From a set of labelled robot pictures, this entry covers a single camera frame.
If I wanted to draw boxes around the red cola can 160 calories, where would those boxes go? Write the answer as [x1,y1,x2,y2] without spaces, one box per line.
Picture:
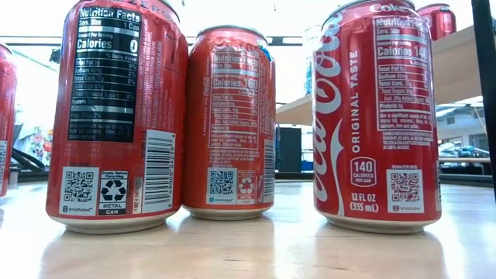
[181,23,277,222]

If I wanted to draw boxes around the red Coca-Cola Original Taste can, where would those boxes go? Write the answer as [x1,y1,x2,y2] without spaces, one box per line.
[312,0,443,235]

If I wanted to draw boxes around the red cola can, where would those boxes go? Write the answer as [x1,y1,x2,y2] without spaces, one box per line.
[416,2,458,42]
[0,42,19,198]

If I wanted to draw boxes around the black cabinet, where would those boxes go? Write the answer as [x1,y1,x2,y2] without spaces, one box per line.
[275,126,303,174]

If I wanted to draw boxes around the red Coke Zero can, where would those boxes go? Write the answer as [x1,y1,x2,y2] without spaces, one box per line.
[45,0,190,236]

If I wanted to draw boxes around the person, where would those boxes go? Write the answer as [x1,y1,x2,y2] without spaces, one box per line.
[10,104,54,171]

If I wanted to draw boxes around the wooden workbench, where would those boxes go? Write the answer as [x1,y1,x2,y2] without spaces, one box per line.
[439,141,493,175]

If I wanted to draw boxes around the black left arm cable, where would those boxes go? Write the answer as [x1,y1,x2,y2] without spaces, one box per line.
[10,148,47,174]

